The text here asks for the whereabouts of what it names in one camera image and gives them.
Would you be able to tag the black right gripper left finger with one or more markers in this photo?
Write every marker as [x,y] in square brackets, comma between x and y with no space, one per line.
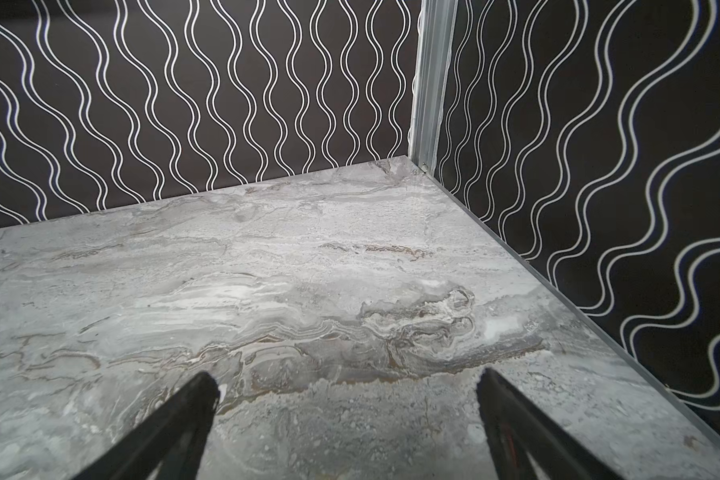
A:
[169,443]

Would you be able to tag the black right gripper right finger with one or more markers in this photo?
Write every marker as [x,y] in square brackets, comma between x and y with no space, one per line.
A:
[521,436]

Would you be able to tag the aluminium corner post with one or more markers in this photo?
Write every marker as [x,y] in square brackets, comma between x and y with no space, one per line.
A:
[435,29]

